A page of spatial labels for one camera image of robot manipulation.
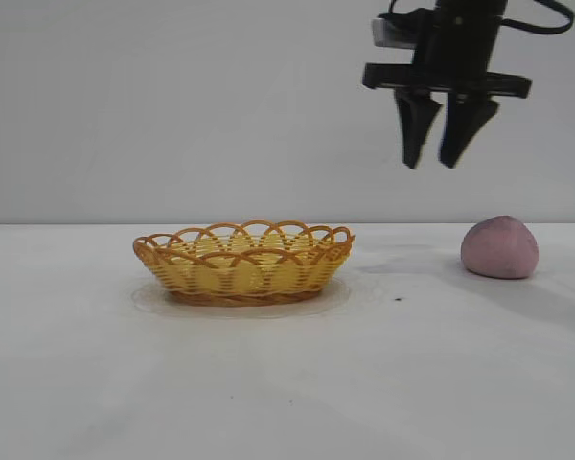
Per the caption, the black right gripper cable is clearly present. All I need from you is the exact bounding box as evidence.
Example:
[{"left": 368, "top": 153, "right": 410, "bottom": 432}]
[{"left": 499, "top": 0, "right": 574, "bottom": 37}]

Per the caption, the yellow woven wicker basket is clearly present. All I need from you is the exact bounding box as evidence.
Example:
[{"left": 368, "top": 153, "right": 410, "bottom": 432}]
[{"left": 131, "top": 218, "right": 357, "bottom": 309}]

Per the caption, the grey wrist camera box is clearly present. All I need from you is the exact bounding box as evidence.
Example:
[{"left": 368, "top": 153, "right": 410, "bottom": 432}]
[{"left": 370, "top": 8, "right": 433, "bottom": 50}]

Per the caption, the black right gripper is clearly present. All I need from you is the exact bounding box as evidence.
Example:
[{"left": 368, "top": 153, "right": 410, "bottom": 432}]
[{"left": 362, "top": 0, "right": 533, "bottom": 170}]

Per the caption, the pink peach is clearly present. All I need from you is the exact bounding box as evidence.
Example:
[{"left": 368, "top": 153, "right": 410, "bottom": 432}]
[{"left": 460, "top": 214, "right": 541, "bottom": 281}]

